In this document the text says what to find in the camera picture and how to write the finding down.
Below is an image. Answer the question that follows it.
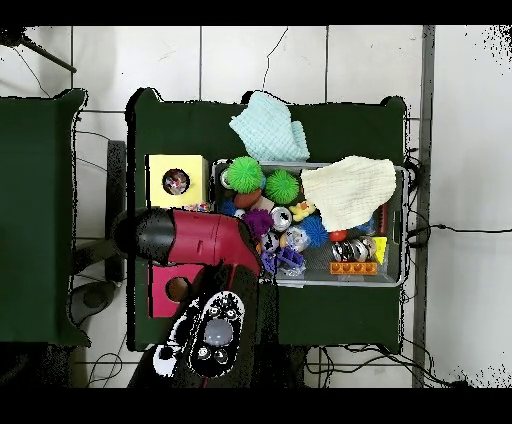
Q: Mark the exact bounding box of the green spiky ball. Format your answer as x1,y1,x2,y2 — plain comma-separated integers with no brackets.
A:
264,169,301,205
226,155,265,193

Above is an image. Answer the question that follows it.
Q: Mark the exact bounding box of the multicolour patchwork print cloth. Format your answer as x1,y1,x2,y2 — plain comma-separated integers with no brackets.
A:
182,201,216,214

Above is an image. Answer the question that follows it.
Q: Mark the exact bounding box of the mint green knitted cloth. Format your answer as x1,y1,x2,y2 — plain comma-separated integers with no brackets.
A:
230,90,312,164

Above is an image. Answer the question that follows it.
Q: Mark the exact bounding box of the white multicolour print cloth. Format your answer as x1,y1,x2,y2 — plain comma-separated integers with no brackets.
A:
164,171,190,195

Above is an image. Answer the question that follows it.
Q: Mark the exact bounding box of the cream knitted cloth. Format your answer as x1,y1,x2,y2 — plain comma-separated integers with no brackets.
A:
299,155,398,233

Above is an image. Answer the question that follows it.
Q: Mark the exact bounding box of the wooden box with three holes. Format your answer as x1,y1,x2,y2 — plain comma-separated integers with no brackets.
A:
143,154,211,319

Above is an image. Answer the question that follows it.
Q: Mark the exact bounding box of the purple spiky ball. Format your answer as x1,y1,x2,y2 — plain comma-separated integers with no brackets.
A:
243,209,274,238

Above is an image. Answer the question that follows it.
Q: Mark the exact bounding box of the brown toy football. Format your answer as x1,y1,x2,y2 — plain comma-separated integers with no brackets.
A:
234,190,264,211

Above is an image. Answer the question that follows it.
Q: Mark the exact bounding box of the yellow duck plush toy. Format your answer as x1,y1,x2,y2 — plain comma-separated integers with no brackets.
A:
289,199,317,222

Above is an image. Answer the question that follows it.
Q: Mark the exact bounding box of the blue spiky ball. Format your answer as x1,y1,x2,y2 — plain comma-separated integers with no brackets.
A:
300,213,331,248

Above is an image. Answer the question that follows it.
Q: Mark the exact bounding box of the orange plastic tray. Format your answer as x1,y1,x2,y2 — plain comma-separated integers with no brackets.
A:
329,261,379,277

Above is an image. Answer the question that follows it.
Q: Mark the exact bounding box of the yellow cheese wedge toy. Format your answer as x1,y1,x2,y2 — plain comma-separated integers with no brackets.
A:
370,235,389,265

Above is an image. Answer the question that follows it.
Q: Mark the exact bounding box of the green cloth side table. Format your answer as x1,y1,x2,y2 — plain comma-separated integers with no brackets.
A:
0,89,89,347

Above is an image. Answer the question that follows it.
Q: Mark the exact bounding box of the shallow wire mesh bin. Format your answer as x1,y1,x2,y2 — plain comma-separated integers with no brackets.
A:
209,159,405,287

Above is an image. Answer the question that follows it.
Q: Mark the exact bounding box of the black cable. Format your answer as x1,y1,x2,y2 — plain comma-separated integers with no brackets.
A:
407,222,512,238

